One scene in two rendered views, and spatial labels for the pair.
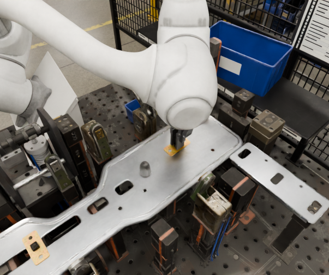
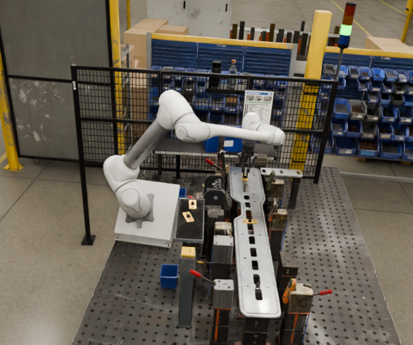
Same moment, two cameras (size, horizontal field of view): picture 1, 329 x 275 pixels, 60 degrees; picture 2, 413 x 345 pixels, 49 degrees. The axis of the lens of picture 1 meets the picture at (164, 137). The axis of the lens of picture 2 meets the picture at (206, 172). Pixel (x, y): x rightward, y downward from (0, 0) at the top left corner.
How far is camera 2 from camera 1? 2.45 m
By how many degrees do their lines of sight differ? 43
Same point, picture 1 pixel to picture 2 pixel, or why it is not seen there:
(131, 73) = (266, 134)
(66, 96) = (170, 189)
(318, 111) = (268, 148)
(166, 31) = (255, 124)
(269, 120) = (261, 155)
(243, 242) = not seen: hidden behind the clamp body
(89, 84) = (31, 244)
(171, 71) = (274, 129)
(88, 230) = (255, 210)
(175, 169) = (253, 185)
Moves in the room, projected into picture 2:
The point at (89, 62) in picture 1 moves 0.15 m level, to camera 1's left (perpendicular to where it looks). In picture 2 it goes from (256, 135) to (240, 143)
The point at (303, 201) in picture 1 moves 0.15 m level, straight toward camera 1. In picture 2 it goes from (294, 172) to (299, 184)
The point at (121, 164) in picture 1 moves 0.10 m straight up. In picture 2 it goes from (235, 193) to (236, 179)
